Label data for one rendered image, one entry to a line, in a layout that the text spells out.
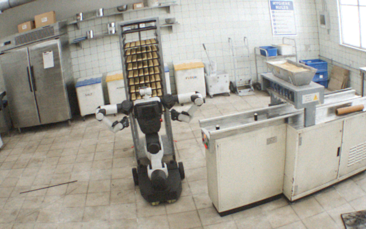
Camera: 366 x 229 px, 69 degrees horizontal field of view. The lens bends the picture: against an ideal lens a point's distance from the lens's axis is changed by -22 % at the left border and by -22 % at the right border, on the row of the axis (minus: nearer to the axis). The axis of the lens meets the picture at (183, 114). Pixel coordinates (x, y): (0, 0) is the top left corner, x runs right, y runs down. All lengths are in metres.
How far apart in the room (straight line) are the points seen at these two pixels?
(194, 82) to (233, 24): 1.60
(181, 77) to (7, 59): 3.55
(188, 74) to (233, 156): 3.58
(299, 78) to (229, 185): 1.12
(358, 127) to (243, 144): 1.35
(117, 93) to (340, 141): 4.32
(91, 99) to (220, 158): 3.92
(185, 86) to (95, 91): 1.70
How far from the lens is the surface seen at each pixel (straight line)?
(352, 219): 3.09
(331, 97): 3.64
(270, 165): 3.04
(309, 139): 2.95
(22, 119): 6.50
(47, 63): 6.04
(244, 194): 3.06
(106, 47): 6.72
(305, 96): 2.75
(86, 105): 6.32
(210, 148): 2.76
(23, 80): 6.27
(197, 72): 6.22
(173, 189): 3.36
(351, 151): 3.47
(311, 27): 7.80
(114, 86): 6.17
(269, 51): 6.51
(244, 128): 2.77
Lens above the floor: 1.91
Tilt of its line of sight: 19 degrees down
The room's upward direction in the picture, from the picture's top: 6 degrees counter-clockwise
